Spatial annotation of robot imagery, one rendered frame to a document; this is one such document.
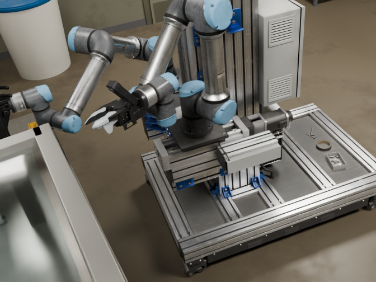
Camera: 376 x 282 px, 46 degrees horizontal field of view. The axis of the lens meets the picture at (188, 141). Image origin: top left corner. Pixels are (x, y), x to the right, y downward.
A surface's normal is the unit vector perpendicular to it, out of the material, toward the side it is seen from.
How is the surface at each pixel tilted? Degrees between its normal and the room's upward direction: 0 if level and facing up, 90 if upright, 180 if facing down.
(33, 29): 94
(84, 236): 0
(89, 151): 0
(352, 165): 0
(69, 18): 90
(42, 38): 94
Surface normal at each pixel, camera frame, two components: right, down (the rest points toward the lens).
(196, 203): -0.11, -0.78
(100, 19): 0.33, 0.55
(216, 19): 0.68, 0.27
